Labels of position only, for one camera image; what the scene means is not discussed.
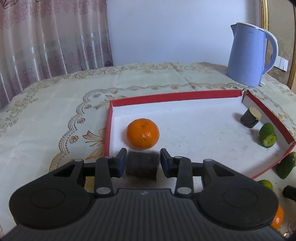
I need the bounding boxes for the orange tangerine on table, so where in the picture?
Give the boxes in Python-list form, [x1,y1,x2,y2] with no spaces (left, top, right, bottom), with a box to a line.
[270,205,285,230]

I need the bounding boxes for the cream embroidered tablecloth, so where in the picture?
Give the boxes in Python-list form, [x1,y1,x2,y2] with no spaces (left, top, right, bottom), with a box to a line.
[1,63,295,240]

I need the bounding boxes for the pink patterned curtain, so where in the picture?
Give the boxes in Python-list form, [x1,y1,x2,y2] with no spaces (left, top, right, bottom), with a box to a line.
[1,0,113,107]

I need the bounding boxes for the red shallow cardboard box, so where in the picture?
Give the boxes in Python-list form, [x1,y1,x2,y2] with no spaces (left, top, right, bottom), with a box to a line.
[104,89,295,178]

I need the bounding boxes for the blue electric kettle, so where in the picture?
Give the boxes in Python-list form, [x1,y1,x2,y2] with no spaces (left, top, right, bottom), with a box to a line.
[226,22,278,87]

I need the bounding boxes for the white wall switch panel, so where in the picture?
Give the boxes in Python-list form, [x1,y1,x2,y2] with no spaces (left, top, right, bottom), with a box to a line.
[274,56,288,72]

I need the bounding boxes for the orange tangerine in box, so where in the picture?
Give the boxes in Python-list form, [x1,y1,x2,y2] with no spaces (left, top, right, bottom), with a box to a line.
[126,118,159,150]

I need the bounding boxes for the gold framed wall panel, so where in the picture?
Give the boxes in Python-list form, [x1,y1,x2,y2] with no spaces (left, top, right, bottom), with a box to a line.
[259,1,295,92]

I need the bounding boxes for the green cucumber piece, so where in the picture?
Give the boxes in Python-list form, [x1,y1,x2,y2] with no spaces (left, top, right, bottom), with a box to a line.
[276,152,295,179]
[259,123,277,148]

